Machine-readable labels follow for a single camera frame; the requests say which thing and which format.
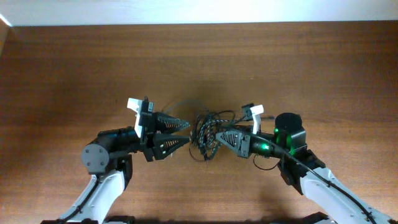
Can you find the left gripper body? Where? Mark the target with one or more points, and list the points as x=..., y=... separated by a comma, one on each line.
x=148, y=135

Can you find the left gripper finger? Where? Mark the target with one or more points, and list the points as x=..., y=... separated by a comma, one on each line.
x=168, y=124
x=166, y=144

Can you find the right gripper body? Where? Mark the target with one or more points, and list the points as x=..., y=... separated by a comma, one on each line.
x=249, y=144

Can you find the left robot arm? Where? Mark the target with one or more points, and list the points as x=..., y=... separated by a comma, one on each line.
x=108, y=159

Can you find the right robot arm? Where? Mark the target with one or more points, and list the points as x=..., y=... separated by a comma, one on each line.
x=302, y=169

